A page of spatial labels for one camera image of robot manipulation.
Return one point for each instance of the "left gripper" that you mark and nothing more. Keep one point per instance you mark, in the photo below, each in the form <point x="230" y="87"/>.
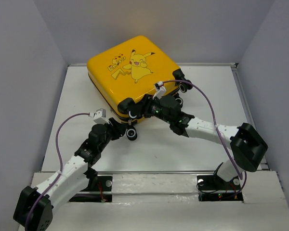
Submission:
<point x="120" y="127"/>

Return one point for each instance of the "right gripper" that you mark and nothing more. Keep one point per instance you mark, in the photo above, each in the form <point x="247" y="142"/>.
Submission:
<point x="144" y="108"/>

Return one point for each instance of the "yellow hard-shell suitcase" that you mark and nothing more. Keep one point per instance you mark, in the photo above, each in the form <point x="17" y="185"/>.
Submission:
<point x="126" y="72"/>

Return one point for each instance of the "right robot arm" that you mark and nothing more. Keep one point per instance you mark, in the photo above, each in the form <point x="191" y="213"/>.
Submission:
<point x="243" y="144"/>

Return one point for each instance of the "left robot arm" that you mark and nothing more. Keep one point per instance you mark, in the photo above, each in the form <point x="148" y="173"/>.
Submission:
<point x="37" y="205"/>

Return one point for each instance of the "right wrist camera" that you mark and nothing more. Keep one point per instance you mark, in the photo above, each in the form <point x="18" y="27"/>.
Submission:
<point x="160" y="90"/>

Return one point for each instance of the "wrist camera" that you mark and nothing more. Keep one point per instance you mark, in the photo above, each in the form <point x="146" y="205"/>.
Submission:
<point x="99" y="116"/>
<point x="160" y="90"/>

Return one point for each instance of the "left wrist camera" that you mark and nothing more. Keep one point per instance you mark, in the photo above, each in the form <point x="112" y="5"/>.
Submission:
<point x="99" y="116"/>

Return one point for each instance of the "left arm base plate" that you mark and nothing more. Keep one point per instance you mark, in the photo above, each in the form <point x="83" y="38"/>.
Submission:
<point x="99" y="191"/>

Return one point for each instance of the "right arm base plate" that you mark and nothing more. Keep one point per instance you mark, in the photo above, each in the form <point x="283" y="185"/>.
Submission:
<point x="213" y="190"/>

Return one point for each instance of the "aluminium table rail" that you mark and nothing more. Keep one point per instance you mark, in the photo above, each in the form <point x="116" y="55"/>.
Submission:
<point x="263" y="164"/>

